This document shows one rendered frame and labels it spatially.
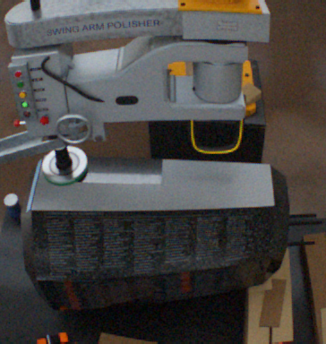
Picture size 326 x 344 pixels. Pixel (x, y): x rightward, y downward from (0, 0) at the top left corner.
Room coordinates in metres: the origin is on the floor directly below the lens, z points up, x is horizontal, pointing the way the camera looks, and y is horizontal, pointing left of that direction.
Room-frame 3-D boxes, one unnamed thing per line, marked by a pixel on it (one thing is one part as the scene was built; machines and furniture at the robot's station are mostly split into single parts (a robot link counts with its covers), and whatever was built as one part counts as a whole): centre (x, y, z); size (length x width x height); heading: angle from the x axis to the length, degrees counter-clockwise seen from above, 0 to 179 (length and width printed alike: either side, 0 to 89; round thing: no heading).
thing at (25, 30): (1.54, 0.09, 1.60); 0.96 x 0.25 x 0.17; 87
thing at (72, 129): (1.43, 0.32, 1.18); 0.15 x 0.10 x 0.15; 87
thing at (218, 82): (1.52, -0.22, 1.32); 0.19 x 0.19 x 0.20
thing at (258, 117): (2.17, -0.27, 0.37); 0.66 x 0.66 x 0.74; 83
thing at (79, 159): (1.55, 0.43, 0.82); 0.21 x 0.21 x 0.01
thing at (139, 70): (1.52, 0.04, 1.28); 0.74 x 0.23 x 0.49; 87
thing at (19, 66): (1.44, 0.51, 1.35); 0.08 x 0.03 x 0.28; 87
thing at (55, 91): (1.55, 0.36, 1.30); 0.36 x 0.22 x 0.45; 87
